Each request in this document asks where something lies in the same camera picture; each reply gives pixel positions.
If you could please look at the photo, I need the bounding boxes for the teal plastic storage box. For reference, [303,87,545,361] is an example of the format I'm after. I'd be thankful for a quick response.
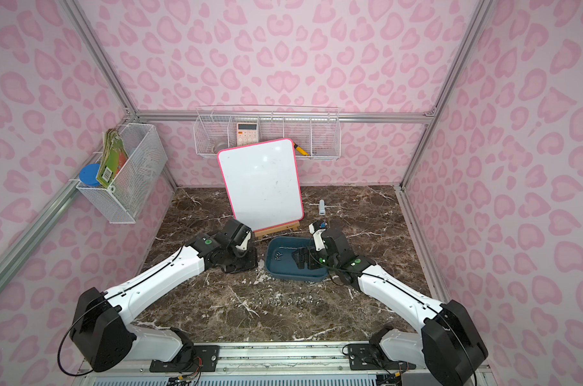
[265,236,328,282]

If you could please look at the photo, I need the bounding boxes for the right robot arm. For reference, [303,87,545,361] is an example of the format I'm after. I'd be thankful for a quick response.
[295,221,488,385]

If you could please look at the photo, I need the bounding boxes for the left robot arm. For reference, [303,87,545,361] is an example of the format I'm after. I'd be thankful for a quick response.
[62,219,258,375]

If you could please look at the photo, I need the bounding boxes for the wooden easel stand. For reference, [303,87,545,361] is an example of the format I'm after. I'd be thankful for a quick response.
[254,221,300,239]

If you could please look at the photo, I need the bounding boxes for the pink framed whiteboard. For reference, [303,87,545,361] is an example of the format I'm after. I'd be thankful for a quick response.
[217,138,304,232]

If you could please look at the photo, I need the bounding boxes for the metal bowl in basket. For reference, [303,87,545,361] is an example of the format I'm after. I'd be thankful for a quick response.
[213,141,229,154]

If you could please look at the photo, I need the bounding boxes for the pink calculator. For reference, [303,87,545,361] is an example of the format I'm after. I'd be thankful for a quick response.
[236,122,259,146]

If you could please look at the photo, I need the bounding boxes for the yellow marker pen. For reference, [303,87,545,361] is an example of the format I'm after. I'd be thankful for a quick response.
[294,143,310,157]

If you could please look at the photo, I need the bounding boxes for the white mesh side basket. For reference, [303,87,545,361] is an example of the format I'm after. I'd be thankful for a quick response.
[77,123,168,225]

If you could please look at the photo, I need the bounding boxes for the green paper packets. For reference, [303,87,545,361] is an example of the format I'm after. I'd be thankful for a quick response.
[96,129,129,188]

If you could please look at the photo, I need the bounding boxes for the blue round lid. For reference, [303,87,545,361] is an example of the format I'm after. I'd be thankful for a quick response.
[78,163,101,188]

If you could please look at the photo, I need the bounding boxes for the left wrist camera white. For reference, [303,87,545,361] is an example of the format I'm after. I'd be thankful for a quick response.
[236,228,253,253]

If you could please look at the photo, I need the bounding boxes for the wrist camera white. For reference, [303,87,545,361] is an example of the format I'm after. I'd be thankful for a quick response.
[309,220,328,252]
[236,228,253,253]

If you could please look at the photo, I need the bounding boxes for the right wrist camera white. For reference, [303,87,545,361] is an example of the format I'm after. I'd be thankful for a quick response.
[309,220,328,252]

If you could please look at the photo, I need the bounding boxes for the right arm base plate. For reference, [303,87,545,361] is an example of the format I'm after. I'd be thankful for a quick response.
[341,343,417,371]

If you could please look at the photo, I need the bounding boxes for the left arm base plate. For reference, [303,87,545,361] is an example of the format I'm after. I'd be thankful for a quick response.
[149,345,221,374]

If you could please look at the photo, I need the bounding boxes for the white wire wall basket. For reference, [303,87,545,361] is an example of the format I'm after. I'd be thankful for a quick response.
[193,109,342,160]

